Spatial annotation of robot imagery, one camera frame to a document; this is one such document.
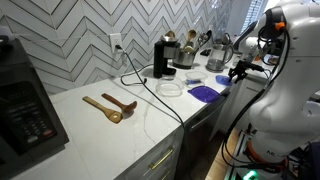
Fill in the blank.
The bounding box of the gold drawer handle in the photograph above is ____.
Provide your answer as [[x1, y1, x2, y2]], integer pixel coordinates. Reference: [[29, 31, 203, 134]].
[[148, 146, 174, 170]]

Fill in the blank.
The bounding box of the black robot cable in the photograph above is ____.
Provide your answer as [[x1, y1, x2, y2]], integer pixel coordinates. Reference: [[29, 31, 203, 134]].
[[221, 23, 291, 171]]

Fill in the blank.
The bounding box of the dark purple container lid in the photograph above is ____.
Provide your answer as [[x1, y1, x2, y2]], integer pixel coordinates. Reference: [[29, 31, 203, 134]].
[[188, 86, 220, 103]]

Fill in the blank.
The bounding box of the black microwave oven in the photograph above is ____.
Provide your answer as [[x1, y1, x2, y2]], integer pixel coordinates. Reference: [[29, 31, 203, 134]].
[[0, 39, 69, 180]]

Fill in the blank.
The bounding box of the steel utensil holder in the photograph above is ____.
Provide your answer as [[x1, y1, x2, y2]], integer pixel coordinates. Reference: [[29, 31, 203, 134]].
[[173, 46, 195, 69]]

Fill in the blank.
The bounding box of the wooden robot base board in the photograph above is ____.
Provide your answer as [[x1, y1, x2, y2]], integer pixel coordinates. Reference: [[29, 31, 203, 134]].
[[205, 130, 239, 180]]

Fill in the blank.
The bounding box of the glass kettle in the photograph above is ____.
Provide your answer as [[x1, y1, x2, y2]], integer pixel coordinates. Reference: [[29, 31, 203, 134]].
[[206, 43, 234, 72]]

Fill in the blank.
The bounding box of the black power cable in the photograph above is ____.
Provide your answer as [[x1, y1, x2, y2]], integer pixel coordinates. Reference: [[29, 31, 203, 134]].
[[115, 44, 187, 131]]

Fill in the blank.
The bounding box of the wooden spoon in holder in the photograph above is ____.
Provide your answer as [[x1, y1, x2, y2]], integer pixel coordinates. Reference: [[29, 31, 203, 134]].
[[185, 30, 196, 46]]

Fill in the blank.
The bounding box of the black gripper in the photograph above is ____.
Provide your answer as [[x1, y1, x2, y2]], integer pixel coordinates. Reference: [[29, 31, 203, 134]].
[[228, 60, 264, 84]]

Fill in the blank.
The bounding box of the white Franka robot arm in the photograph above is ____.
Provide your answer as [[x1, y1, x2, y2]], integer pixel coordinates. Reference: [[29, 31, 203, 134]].
[[235, 0, 320, 163]]

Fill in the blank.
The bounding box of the light blue container lid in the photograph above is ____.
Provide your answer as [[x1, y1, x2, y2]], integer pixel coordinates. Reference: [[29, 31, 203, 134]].
[[216, 75, 232, 86]]

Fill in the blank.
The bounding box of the white wall outlet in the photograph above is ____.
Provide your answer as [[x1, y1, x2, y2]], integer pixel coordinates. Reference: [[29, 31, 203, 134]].
[[110, 33, 122, 53]]

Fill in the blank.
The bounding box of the light wooden slotted spatula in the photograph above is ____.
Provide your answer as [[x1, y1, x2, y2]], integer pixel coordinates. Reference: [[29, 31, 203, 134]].
[[83, 96, 123, 124]]

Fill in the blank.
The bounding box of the black coffee grinder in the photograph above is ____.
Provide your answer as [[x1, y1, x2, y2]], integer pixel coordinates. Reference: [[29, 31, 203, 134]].
[[153, 31, 180, 78]]

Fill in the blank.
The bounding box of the dark wooden spoon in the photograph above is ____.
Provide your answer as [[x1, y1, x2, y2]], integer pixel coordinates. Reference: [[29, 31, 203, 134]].
[[102, 93, 137, 113]]

